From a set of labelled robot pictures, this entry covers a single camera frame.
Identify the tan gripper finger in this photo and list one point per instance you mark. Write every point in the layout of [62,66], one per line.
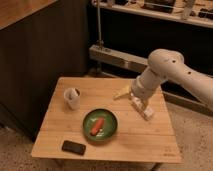
[122,93]

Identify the green ceramic bowl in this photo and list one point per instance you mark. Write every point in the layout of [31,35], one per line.
[108,129]

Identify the white rectangular box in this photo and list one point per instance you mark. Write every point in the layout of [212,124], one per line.
[142,107]

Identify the orange carrot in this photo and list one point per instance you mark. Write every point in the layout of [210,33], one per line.
[97,126]

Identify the white mug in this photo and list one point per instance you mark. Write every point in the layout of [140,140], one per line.
[72,98]

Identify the vertical metal pole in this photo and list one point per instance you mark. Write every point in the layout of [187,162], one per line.
[100,41]

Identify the wooden folding table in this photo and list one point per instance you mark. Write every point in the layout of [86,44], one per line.
[136,139]

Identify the metal shelf rack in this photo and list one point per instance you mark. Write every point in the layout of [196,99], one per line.
[150,40]

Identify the black smartphone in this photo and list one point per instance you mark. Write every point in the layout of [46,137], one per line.
[70,146]

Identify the dark wooden cabinet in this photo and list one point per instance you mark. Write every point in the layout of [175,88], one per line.
[34,53]

